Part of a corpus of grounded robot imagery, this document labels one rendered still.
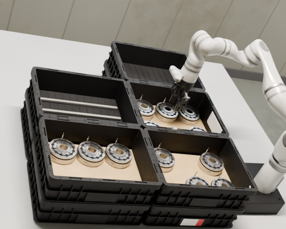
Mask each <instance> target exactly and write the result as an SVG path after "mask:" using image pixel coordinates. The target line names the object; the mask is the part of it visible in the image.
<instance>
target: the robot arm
mask: <svg viewBox="0 0 286 229"><path fill-rule="evenodd" d="M203 55H205V56H212V55H219V56H224V57H228V58H230V59H233V60H235V61H237V62H239V63H241V64H243V65H246V66H248V67H256V66H258V65H259V64H260V63H262V66H263V71H264V75H263V94H264V96H265V98H266V100H267V102H268V104H269V106H270V107H271V108H272V109H273V110H274V111H275V112H276V113H277V114H278V115H279V116H281V117H282V118H283V119H284V120H285V121H286V87H285V85H284V83H283V81H282V79H281V77H280V75H279V73H278V71H277V69H276V66H275V64H274V61H273V58H272V56H271V53H270V51H269V49H268V47H267V45H266V44H265V43H264V42H263V41H262V40H260V39H257V40H255V41H253V42H252V43H251V44H249V45H248V46H247V47H246V48H245V49H244V50H241V51H240V50H238V49H237V46H236V45H235V43H234V42H232V41H231V40H227V39H224V38H218V37H217V38H214V39H212V38H211V37H210V35H209V34H208V33H207V32H205V31H203V30H200V31H198V32H196V33H195V34H194V35H193V37H192V39H191V42H190V47H189V53H188V57H187V59H186V62H185V64H184V65H183V67H182V68H181V70H179V69H178V68H176V67H175V66H173V65H172V66H170V68H169V71H170V73H171V75H172V77H173V79H174V81H173V84H172V87H171V91H172V96H171V98H170V100H169V102H170V103H174V101H175V99H176V97H177V104H176V106H175V108H174V110H173V111H174V112H178V111H179V110H180V108H181V107H185V106H186V104H187V103H188V101H189V100H190V97H188V91H189V90H190V89H191V88H193V86H194V84H195V82H196V80H197V78H198V76H199V73H200V70H201V68H202V66H203V64H204V61H205V59H204V57H203ZM174 86H175V88H174ZM180 97H182V98H180ZM180 100H181V102H180ZM285 174H286V131H284V132H283V134H282V135H281V137H280V138H279V140H278V141H277V143H276V145H275V147H274V151H273V152H272V154H271V155H270V157H269V158H268V159H267V161H266V162H265V164H264V165H263V166H262V168H261V169H260V171H259V172H258V173H257V175H256V176H255V178H254V181H255V183H256V185H257V187H258V191H259V192H261V193H263V194H270V193H271V192H274V191H275V190H276V188H277V187H278V186H279V184H280V183H281V182H282V181H283V179H284V175H285Z"/></svg>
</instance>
